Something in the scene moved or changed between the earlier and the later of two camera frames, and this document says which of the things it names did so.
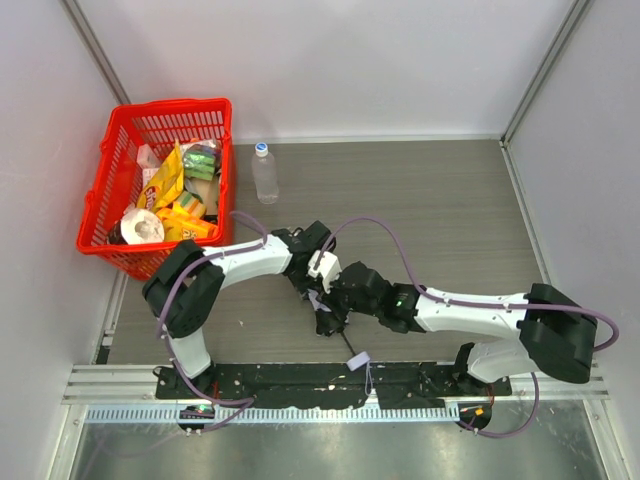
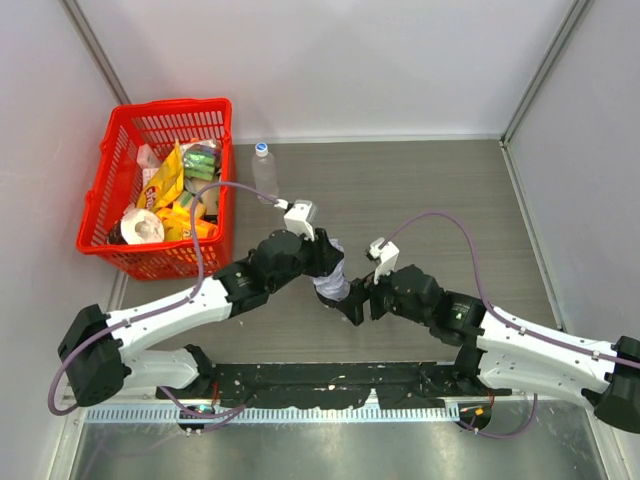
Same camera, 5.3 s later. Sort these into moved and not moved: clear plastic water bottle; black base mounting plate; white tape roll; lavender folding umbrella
Moved: lavender folding umbrella
Not moved: clear plastic water bottle; white tape roll; black base mounting plate
